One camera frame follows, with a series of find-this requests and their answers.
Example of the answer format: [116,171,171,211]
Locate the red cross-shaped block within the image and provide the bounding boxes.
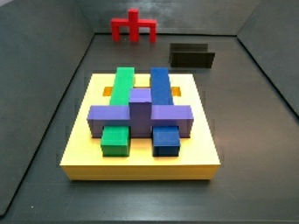
[110,9,158,43]

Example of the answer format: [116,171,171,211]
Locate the green long bar block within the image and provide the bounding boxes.
[100,67,135,157]

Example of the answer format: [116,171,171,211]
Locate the blue long bar block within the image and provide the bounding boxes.
[151,67,182,157]

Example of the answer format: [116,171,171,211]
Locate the yellow base board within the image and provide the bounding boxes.
[60,73,220,180]

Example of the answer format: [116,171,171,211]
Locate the purple cross-shaped block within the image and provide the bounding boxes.
[87,88,194,138]

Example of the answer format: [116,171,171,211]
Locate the black block holder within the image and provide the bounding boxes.
[170,43,215,68]

